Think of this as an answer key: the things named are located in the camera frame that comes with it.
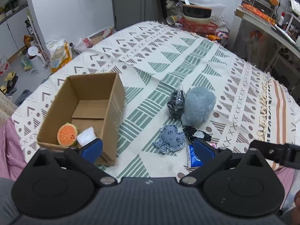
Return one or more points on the red plastic basket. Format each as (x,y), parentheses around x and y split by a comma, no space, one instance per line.
(192,27)

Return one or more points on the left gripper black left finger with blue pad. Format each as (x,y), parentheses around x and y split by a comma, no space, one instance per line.
(83,159)

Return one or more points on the black white round bowl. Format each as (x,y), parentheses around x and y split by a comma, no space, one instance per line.
(197,14)

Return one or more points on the white keyboard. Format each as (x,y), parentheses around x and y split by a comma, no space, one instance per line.
(295,7)

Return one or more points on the white soft item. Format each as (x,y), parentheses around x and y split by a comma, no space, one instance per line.
(86,136)

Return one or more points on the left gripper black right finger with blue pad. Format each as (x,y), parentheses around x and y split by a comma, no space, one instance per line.
(212,159)

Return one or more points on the white trash bin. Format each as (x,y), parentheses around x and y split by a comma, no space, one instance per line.
(36,58)

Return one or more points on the brown cardboard box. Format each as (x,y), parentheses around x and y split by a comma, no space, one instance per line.
(93,100)

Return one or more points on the blue denim octopus toy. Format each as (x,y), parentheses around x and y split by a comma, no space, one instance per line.
(170,139)

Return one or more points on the blue white tissue pack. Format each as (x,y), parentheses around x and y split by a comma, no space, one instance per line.
(193,156)

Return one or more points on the grey wardrobe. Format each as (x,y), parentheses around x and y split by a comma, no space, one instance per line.
(129,12)

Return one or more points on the dark desk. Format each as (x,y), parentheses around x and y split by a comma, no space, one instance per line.
(241,14)

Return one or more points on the orange bottle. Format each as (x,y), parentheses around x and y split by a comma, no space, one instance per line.
(27,40)

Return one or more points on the fluffy grey-blue plush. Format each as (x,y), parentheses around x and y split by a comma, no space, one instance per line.
(199,103)

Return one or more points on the plush hamburger toy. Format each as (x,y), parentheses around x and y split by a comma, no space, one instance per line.
(67,135)

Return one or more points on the dark patterned plastic bag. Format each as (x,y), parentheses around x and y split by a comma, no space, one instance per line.
(176,102)

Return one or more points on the yellow white feed bag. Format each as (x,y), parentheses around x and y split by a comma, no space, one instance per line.
(60,53)

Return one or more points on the black white small pouch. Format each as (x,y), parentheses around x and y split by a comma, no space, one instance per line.
(192,134)

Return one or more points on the patterned white green blanket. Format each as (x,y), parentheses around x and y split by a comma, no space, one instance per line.
(152,60)

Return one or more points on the white red plastic bag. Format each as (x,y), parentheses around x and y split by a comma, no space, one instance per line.
(83,44)

